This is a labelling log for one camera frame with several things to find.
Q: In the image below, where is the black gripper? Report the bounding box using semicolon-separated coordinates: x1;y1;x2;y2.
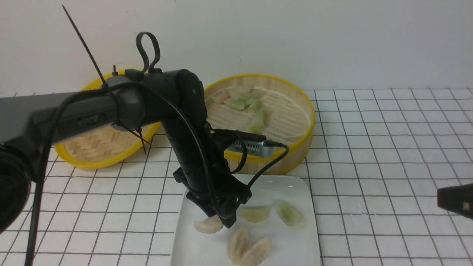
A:
163;118;252;228

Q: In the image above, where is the white dumpling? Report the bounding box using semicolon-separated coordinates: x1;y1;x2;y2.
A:
194;215;224;234
226;227;250;265
239;238;271;266

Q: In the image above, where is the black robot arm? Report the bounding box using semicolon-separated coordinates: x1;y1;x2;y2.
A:
1;69;251;231

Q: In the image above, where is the green dumpling on plate left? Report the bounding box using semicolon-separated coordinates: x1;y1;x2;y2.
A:
238;207;271;224

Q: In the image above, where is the green dumpling on plate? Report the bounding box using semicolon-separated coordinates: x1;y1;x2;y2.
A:
275;201;306;228
238;207;271;224

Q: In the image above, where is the green dumpling on plate right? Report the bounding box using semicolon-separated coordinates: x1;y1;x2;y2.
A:
275;201;306;228

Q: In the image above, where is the white square plate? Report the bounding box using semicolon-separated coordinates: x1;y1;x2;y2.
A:
171;175;321;266

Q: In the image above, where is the green dumpling in steamer lower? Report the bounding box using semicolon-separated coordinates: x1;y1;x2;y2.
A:
244;107;272;134

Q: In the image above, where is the green dumpling in steamer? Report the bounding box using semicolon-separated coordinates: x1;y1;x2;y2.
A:
244;107;272;134
224;96;258;110

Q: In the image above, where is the green dumpling in steamer top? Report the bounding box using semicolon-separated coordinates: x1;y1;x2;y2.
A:
224;96;258;110

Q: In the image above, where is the pale dumpling in steamer back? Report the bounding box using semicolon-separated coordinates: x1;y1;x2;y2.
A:
211;85;253;104

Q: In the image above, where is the yellow-rimmed bamboo steamer lid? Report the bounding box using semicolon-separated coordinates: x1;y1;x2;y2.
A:
54;69;161;170

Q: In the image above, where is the yellow-rimmed bamboo steamer basket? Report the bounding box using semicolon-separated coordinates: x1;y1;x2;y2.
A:
204;74;316;175

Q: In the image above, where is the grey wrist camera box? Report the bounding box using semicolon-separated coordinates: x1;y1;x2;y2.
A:
212;129;274;158

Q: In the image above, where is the black cable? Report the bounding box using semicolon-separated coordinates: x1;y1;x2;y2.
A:
24;31;290;266

